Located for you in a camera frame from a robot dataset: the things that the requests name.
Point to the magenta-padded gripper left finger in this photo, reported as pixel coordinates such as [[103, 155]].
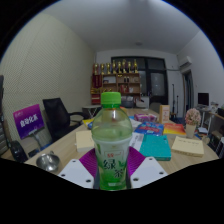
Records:
[[76, 173]]

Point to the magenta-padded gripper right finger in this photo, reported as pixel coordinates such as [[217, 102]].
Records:
[[148, 171]]

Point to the green drink bottle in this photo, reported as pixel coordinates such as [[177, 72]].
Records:
[[111, 133]]

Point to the teal book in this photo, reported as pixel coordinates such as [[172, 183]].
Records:
[[155, 147]]

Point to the small steel cup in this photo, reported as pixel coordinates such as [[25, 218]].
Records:
[[48, 162]]

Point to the pale yellow notepad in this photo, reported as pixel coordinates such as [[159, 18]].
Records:
[[84, 140]]

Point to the white book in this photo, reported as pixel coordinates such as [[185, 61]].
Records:
[[136, 140]]

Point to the blue book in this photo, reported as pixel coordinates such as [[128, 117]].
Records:
[[149, 128]]

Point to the cream yellow book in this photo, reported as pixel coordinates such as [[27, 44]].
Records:
[[187, 146]]

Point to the orange book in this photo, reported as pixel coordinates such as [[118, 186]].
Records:
[[174, 129]]

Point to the pink pack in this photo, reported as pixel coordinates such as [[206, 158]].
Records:
[[145, 117]]

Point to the small orange standing box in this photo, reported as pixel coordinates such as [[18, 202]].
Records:
[[164, 114]]

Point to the black office chair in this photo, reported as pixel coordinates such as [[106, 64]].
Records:
[[56, 116]]

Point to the pink flowers in white pot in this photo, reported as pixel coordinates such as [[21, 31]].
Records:
[[193, 117]]

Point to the purple sign board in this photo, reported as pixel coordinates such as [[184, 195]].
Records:
[[28, 120]]

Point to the black computer monitor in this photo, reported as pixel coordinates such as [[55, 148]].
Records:
[[203, 99]]

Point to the wooden shelf unit with trophies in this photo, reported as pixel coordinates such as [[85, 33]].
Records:
[[115, 83]]

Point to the white wall air conditioner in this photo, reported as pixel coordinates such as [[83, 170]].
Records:
[[185, 62]]

